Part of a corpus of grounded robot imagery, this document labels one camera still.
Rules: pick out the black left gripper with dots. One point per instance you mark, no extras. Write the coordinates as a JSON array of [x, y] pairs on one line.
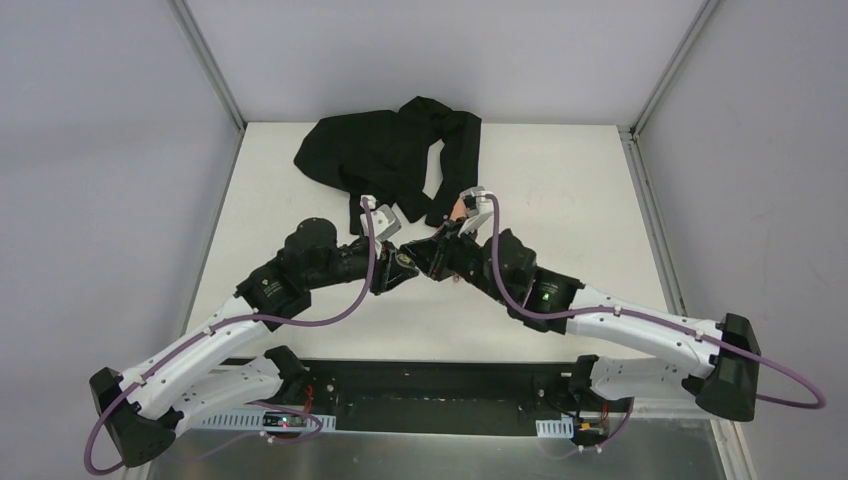
[[384, 269]]

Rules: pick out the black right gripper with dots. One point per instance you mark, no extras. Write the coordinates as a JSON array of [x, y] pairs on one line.
[[444, 248]]

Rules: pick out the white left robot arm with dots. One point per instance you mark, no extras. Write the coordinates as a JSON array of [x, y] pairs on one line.
[[145, 408]]

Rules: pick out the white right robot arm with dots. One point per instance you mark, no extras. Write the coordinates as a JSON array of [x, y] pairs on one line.
[[709, 361]]

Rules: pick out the mannequin hand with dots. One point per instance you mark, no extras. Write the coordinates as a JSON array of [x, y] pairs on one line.
[[456, 210]]

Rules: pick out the black shirt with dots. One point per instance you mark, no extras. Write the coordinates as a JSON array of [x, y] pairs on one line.
[[419, 158]]

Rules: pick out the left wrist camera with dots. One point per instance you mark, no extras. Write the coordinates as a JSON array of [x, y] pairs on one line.
[[378, 218]]

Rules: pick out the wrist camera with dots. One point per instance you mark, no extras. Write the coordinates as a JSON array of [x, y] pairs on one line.
[[479, 208], [378, 218]]

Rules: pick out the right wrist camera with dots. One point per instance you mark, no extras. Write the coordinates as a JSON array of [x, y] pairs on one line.
[[479, 208]]

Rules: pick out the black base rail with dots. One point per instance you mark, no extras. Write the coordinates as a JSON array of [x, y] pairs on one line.
[[489, 399]]

